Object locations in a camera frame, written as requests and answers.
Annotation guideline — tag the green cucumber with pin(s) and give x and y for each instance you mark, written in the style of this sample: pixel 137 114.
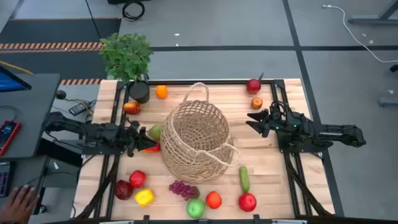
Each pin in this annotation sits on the green cucumber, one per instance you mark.
pixel 244 179

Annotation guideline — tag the black aluminium rig frame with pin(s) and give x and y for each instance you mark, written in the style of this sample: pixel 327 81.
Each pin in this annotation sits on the black aluminium rig frame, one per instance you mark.
pixel 174 82

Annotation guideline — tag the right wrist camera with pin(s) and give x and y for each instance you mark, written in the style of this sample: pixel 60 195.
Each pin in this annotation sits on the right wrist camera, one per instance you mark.
pixel 275 115

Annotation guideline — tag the black caster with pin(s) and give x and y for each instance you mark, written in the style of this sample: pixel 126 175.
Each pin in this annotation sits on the black caster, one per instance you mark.
pixel 395 68

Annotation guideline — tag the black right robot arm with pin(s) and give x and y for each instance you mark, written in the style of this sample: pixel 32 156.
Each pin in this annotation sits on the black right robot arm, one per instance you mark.
pixel 326 133

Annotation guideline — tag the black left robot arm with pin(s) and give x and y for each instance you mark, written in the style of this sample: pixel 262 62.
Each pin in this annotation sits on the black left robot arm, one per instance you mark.
pixel 93 132

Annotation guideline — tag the black mat hazard striped edge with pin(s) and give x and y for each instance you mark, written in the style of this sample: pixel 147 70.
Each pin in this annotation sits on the black mat hazard striped edge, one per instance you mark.
pixel 46 31

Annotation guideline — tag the yellow bell pepper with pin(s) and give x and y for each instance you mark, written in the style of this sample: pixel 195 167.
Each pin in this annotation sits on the yellow bell pepper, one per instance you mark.
pixel 144 198

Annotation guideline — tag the black side desk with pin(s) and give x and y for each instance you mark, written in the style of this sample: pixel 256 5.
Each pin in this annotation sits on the black side desk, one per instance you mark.
pixel 34 102

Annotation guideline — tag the green plant in black pot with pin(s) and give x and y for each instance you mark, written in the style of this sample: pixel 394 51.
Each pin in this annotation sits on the green plant in black pot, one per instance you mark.
pixel 126 59

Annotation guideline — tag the red bell pepper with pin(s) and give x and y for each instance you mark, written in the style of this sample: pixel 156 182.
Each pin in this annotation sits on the red bell pepper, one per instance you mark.
pixel 137 179

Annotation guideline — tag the red yellow apple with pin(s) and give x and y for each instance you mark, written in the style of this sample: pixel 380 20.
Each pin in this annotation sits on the red yellow apple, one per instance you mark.
pixel 132 108

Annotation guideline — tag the red smartphone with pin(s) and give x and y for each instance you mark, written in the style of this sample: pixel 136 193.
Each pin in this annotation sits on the red smartphone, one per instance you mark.
pixel 7 135

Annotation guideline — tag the grey desk leg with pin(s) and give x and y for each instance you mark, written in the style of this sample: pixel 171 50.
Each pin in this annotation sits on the grey desk leg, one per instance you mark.
pixel 373 20

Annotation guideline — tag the green pear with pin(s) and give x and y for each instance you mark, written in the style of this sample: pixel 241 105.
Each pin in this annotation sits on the green pear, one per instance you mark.
pixel 156 132

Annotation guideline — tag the large red apple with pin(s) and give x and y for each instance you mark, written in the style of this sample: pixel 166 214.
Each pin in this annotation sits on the large red apple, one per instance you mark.
pixel 247 202

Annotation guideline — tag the computer monitor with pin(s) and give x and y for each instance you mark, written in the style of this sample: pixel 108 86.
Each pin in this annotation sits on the computer monitor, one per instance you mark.
pixel 9 82

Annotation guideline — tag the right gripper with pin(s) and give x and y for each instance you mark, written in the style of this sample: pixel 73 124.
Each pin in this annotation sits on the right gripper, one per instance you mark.
pixel 278 124

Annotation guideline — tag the red orange peach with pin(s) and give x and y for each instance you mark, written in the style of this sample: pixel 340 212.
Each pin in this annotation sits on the red orange peach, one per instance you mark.
pixel 214 200

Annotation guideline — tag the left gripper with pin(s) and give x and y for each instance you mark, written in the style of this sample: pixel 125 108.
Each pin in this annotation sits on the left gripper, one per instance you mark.
pixel 132 138

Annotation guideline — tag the black keyboard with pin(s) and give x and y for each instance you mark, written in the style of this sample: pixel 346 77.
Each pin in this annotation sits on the black keyboard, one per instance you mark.
pixel 3 180

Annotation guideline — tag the black power adapter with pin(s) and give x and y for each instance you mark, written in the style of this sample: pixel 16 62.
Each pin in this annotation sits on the black power adapter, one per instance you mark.
pixel 79 108

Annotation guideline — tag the small red apple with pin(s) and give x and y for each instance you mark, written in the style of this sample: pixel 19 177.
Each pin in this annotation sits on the small red apple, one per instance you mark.
pixel 253 86

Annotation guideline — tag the red chili pepper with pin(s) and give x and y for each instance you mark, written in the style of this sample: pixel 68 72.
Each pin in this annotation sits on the red chili pepper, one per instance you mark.
pixel 154 149

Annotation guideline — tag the purple grape bunch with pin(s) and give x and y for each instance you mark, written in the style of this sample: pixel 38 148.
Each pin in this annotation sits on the purple grape bunch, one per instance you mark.
pixel 183 189

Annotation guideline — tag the person's hand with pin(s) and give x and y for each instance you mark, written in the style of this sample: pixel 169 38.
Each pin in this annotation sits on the person's hand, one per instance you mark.
pixel 18 205

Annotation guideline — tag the grey furniture foot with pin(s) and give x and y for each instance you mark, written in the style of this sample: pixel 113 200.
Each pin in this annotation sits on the grey furniture foot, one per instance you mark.
pixel 388 101

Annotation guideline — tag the small orange red fruit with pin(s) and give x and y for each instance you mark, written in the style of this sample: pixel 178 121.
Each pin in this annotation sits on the small orange red fruit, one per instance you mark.
pixel 257 103

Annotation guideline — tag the green apple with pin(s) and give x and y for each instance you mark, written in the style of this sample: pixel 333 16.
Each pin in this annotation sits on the green apple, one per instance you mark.
pixel 195 208

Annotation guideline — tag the black round knob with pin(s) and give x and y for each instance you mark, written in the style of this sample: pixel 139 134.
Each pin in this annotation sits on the black round knob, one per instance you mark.
pixel 61 94

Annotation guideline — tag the orange tangerine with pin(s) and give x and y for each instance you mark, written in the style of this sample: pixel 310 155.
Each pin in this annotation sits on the orange tangerine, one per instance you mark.
pixel 161 92

